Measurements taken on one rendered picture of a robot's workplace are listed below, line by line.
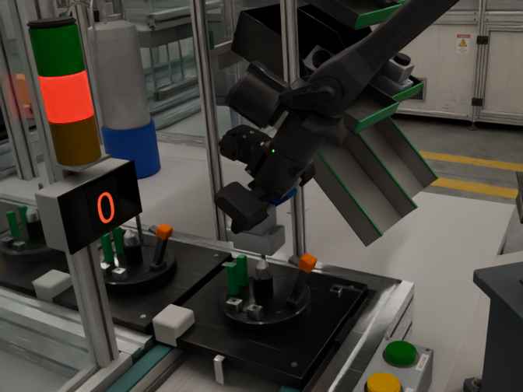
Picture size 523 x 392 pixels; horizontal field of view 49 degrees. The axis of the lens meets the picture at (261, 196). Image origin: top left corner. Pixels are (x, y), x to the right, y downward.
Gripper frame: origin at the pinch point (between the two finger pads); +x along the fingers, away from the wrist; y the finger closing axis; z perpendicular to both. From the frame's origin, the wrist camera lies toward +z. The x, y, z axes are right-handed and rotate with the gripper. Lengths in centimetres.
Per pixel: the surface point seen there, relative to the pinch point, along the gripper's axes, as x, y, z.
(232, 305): 11.3, 5.7, -6.4
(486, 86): 85, -401, -16
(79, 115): -10.2, 19.7, 17.6
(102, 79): 43, -53, 67
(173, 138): 69, -85, 54
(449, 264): 11, -41, -31
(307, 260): 0.1, 0.7, -10.5
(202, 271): 21.2, -4.6, 2.2
